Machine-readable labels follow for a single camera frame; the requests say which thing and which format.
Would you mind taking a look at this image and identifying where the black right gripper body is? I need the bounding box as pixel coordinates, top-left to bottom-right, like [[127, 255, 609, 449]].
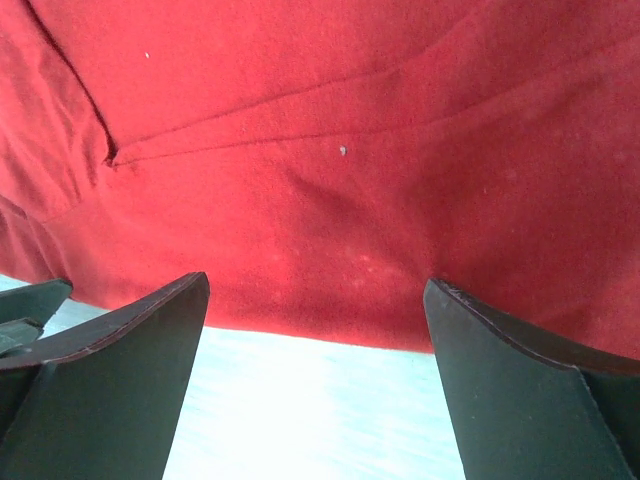
[[1, 280, 72, 358]]

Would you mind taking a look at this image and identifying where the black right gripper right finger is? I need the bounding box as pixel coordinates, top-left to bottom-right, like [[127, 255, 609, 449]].
[[424, 279, 639, 479]]

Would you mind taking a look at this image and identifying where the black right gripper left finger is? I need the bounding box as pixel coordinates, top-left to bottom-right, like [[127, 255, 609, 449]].
[[1, 272, 209, 479]]

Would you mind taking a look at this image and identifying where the red t-shirt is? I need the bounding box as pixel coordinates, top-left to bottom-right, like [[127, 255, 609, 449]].
[[1, 1, 639, 358]]

